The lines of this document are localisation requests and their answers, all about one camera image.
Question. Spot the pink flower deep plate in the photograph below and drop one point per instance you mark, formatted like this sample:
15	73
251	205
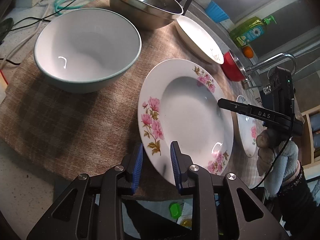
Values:
178	102

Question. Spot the bluish floral deep plate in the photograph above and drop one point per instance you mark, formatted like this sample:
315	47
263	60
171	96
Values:
247	134

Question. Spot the pink plaid cloth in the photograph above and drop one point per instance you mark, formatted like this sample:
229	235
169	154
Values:
73	133

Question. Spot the green dish soap bottle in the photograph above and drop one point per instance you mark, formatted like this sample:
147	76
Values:
250	30

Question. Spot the orange fruit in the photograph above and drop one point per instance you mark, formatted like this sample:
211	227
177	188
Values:
248	52

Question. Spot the chrome kitchen faucet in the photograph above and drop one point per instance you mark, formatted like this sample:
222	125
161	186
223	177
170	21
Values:
267	64

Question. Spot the red steel bowl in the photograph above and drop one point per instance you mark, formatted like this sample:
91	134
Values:
233	68

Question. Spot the right gloved hand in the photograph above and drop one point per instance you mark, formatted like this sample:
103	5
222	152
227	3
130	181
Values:
277	161

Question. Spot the green plastic object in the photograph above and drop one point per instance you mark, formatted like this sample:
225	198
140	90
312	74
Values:
175	210

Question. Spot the wooden shelf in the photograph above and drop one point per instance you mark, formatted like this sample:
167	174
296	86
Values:
309	155

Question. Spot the blue plastic cup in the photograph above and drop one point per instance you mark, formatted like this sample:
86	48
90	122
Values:
215	12

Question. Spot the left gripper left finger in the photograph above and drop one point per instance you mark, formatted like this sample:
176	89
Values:
133	166

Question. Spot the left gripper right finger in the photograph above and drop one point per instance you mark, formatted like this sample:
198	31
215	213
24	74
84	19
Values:
184	170

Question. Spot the stainless steel bowl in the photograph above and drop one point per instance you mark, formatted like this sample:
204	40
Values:
148	14

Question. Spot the white oval plate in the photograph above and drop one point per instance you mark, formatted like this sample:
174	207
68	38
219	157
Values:
198	40

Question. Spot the white teal ceramic bowl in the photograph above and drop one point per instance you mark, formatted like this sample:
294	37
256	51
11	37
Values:
86	50

